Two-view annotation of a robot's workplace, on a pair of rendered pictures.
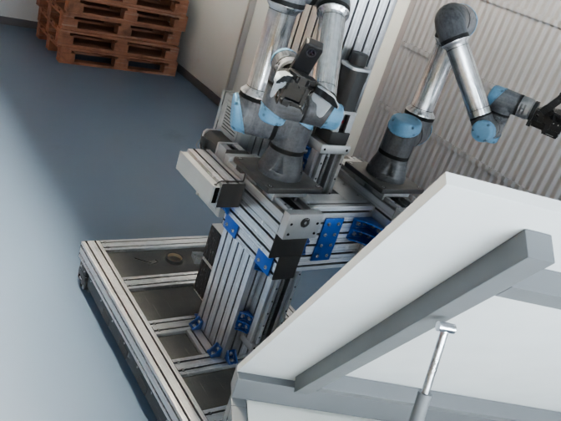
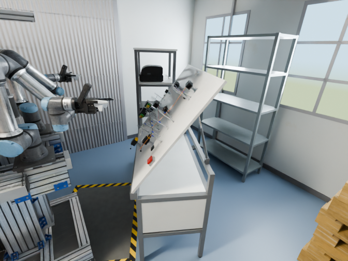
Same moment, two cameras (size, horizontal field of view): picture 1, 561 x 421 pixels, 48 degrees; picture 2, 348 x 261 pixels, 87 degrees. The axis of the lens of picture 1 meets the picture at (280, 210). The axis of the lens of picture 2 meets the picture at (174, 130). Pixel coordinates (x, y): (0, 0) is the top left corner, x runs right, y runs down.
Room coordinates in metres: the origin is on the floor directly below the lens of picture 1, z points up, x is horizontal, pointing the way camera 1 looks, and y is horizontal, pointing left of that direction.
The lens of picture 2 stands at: (0.88, 0.98, 1.86)
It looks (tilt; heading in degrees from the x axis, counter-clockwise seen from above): 24 degrees down; 276
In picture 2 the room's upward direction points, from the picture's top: 2 degrees clockwise
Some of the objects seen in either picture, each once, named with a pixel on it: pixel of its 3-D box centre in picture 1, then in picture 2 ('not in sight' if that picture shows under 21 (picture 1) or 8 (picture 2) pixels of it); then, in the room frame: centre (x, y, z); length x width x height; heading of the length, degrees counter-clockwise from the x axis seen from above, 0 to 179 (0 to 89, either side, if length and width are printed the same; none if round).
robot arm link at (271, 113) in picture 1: (281, 103); (60, 120); (1.63, 0.09, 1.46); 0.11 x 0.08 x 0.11; 105
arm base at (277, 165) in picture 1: (283, 159); (32, 149); (1.91, 0.04, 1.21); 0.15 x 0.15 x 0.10
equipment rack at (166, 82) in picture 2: not in sight; (155, 116); (1.43, -1.55, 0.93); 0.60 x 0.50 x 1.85; 104
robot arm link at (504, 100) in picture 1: (504, 100); (47, 78); (2.26, -0.62, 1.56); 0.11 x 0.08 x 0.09; 67
